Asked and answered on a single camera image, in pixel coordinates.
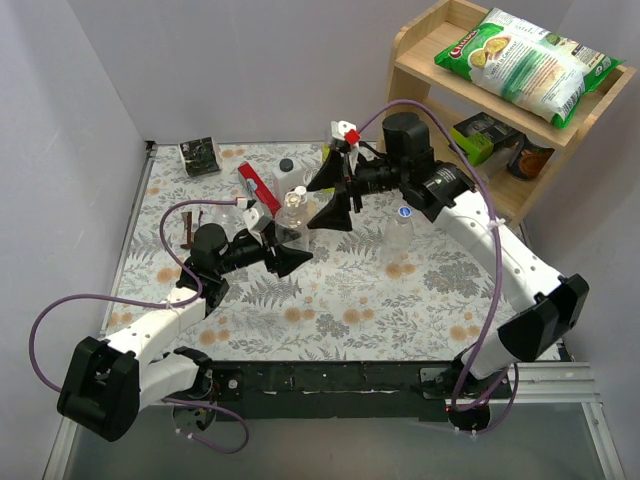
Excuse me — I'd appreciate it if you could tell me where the wooden shelf unit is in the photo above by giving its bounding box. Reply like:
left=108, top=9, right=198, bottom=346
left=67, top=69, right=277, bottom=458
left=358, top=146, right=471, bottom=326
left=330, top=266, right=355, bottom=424
left=387, top=1, right=636, bottom=227

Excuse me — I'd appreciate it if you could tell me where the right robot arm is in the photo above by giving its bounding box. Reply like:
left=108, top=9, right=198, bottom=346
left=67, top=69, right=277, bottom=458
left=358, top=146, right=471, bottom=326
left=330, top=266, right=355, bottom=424
left=307, top=112, right=589, bottom=398

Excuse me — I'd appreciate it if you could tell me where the beige pump lotion bottle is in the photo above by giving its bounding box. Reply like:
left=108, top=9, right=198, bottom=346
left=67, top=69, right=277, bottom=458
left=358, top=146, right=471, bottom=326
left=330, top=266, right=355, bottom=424
left=293, top=186, right=310, bottom=212

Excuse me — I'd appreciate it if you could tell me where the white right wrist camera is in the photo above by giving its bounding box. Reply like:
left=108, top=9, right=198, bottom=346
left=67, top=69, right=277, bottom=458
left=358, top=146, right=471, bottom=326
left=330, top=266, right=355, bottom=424
left=328, top=120, right=360, bottom=170

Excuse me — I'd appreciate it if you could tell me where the green black box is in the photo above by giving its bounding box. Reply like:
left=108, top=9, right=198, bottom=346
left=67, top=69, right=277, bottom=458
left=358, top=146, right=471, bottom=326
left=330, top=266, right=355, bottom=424
left=449, top=112, right=520, bottom=166

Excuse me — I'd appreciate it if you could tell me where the clear small bottle on shelf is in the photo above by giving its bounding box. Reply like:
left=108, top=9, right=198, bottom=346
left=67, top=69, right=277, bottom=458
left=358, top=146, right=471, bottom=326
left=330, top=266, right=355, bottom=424
left=481, top=142, right=520, bottom=181

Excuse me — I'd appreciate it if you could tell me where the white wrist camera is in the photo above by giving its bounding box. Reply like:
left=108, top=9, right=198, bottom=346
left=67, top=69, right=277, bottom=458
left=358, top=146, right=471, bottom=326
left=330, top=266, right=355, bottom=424
left=242, top=205, right=272, bottom=235
left=328, top=120, right=360, bottom=170

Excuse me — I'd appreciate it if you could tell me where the tin can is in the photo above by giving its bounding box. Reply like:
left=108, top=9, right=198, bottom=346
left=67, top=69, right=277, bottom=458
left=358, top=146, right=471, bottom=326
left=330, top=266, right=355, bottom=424
left=507, top=136, right=555, bottom=180

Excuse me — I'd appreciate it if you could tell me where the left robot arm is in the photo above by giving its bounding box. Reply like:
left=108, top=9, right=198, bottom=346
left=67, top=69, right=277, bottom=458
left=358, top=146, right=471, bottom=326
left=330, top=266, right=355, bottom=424
left=57, top=222, right=313, bottom=441

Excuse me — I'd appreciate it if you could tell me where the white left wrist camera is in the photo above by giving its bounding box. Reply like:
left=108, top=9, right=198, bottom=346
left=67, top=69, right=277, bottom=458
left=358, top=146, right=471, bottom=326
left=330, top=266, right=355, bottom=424
left=242, top=205, right=272, bottom=235

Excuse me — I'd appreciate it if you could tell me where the red toothpaste box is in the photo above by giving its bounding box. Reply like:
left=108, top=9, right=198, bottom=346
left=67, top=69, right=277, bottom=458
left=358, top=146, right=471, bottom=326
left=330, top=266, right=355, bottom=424
left=237, top=162, right=281, bottom=217

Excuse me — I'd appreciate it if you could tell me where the beige small cap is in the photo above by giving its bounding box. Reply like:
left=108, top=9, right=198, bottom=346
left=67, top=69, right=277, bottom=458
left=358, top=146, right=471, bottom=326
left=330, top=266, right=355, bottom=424
left=284, top=191, right=307, bottom=209

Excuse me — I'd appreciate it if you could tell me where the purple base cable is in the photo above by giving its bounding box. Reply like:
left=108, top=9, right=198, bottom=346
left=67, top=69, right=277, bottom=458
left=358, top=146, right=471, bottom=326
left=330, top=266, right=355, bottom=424
left=162, top=397, right=251, bottom=455

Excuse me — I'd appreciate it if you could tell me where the black patterned box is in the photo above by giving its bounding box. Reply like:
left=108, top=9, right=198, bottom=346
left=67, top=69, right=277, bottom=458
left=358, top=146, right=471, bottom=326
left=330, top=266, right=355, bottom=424
left=178, top=137, right=221, bottom=178

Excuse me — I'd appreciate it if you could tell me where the clear plastic bottle large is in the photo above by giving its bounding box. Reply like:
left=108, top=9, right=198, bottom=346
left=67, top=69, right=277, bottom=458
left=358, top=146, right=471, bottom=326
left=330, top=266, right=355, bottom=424
left=380, top=205, right=414, bottom=265

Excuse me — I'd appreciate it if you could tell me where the green chips bag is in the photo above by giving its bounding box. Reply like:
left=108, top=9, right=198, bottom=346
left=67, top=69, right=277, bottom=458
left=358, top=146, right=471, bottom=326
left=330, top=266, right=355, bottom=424
left=434, top=8, right=622, bottom=129

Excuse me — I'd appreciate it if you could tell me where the white bottle black cap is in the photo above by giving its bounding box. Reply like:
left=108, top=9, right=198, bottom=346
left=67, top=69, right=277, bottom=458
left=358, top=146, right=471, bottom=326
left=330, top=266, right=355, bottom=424
left=272, top=158, right=306, bottom=201

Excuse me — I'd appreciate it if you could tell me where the yellow-green tube bottle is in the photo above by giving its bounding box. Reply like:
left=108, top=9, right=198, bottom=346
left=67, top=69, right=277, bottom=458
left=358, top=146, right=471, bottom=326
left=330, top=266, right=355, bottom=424
left=321, top=138, right=332, bottom=163

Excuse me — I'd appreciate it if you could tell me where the blue bottle cap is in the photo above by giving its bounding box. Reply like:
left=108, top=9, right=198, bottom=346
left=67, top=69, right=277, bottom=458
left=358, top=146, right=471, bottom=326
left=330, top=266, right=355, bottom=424
left=398, top=206, right=412, bottom=218

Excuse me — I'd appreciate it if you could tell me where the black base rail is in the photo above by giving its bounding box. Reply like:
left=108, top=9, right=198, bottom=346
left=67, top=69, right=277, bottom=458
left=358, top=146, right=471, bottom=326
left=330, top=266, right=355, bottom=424
left=209, top=361, right=448, bottom=422

